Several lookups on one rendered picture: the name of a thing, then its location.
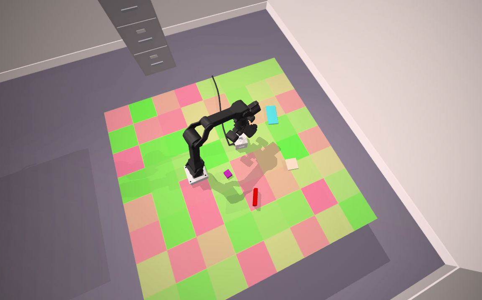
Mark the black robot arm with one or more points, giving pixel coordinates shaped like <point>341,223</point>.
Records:
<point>238,111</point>

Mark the beige flat rectangular slab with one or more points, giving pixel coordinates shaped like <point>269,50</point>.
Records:
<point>292,164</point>

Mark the light blue rectangular block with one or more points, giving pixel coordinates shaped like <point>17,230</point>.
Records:
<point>271,114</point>

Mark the small purple cube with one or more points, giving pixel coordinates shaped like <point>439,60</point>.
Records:
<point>227,173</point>

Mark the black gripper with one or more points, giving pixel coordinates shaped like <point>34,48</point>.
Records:
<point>233,135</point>

